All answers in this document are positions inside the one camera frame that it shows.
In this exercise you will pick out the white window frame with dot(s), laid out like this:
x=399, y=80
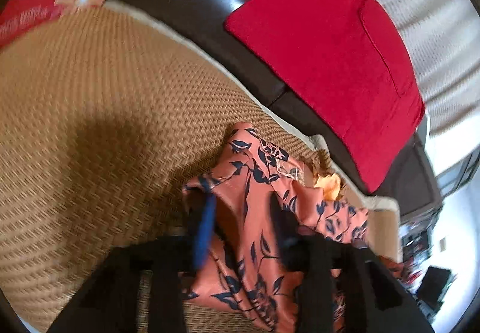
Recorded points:
x=454, y=155

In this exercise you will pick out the dark brown leather sofa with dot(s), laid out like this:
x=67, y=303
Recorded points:
x=410, y=179

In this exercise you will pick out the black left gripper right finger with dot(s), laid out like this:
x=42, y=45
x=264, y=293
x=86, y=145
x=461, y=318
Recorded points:
x=374, y=301

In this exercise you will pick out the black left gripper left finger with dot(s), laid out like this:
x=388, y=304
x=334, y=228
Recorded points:
x=144, y=280

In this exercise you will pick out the red quilted cushion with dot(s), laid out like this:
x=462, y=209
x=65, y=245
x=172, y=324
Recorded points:
x=346, y=60

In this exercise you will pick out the woven tan seat mat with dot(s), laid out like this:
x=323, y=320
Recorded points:
x=105, y=117

